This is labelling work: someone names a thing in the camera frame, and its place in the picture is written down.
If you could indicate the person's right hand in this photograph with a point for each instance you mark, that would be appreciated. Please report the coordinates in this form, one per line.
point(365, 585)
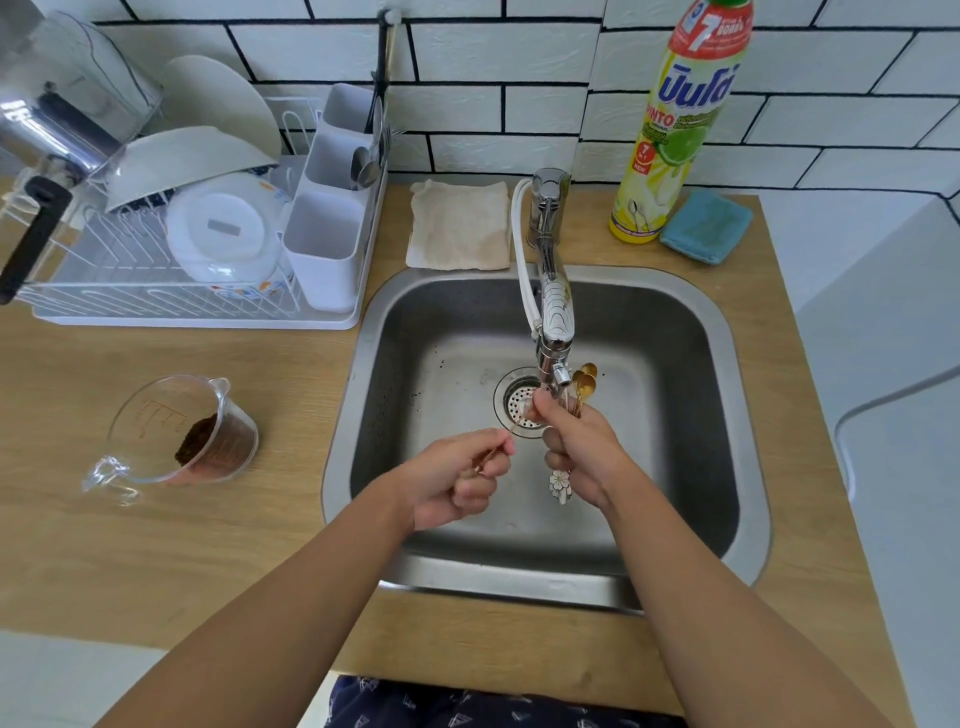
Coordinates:
point(589, 450)

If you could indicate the person's left hand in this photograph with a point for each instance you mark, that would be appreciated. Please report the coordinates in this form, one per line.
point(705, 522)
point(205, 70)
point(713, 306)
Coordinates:
point(442, 480)

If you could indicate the person's left thumb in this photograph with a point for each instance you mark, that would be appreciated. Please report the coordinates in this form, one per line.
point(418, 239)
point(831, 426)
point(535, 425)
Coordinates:
point(491, 442)

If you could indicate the person's right thumb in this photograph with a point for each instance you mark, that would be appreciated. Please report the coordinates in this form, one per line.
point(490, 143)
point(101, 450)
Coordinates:
point(543, 407)

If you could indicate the thin gold spoon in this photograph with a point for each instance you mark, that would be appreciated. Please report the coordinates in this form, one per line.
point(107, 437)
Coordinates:
point(495, 452)

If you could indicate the gold spoon with flower charm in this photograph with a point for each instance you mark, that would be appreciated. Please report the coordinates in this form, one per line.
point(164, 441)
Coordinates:
point(559, 486)

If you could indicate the person's right forearm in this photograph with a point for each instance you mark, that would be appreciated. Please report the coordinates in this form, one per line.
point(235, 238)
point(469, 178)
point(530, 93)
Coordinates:
point(720, 615)

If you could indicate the person's left forearm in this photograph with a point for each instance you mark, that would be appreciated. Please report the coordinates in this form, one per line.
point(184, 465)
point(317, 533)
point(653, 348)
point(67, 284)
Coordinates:
point(285, 615)

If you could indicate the metal drain strainer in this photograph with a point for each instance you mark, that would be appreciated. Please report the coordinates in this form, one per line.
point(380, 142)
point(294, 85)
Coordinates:
point(514, 397)

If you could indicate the chrome faucet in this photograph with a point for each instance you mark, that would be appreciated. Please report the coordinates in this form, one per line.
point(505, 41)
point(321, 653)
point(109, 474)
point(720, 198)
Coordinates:
point(555, 300)

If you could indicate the stainless steel sink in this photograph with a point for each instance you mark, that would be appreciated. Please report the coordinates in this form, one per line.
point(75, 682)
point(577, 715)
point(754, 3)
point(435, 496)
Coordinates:
point(660, 420)

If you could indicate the beige dish cloth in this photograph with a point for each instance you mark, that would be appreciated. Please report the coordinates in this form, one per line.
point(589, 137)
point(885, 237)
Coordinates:
point(457, 225)

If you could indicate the blue sponge cloth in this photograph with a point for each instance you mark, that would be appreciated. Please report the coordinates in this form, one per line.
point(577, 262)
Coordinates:
point(705, 227)

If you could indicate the white cutlery holder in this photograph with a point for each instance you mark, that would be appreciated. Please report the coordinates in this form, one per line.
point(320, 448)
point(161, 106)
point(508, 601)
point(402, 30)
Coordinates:
point(322, 247)

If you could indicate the dark blue patterned trousers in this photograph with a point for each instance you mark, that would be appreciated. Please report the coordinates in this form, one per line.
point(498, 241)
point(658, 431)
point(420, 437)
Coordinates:
point(487, 709)

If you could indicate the floral print dish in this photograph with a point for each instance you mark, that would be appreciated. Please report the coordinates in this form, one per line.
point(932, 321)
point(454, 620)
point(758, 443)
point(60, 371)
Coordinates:
point(262, 289)

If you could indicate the yellow dish soap bottle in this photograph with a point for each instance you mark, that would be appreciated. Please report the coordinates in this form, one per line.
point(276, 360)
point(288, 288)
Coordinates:
point(675, 150)

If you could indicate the brown coffee grounds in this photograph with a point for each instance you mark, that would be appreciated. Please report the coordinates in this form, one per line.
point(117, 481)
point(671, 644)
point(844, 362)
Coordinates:
point(199, 441)

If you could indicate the steel spoon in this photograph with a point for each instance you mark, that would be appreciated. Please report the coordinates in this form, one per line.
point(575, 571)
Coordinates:
point(366, 169)

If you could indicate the clear measuring cup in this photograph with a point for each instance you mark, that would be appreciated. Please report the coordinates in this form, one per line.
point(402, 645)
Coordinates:
point(161, 442)

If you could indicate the white appliance top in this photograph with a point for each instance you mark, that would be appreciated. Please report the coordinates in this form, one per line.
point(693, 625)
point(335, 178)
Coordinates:
point(885, 375)

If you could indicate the white round lid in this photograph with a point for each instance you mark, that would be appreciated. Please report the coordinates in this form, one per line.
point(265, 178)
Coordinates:
point(221, 229)

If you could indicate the white bowl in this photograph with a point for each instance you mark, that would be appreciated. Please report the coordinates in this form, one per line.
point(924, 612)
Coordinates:
point(180, 161)

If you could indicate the white plate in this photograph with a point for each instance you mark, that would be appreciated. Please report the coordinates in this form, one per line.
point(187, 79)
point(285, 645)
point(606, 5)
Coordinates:
point(217, 94)

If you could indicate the clear plastic jug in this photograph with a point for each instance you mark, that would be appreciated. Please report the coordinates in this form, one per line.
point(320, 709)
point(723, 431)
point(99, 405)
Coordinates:
point(105, 71)

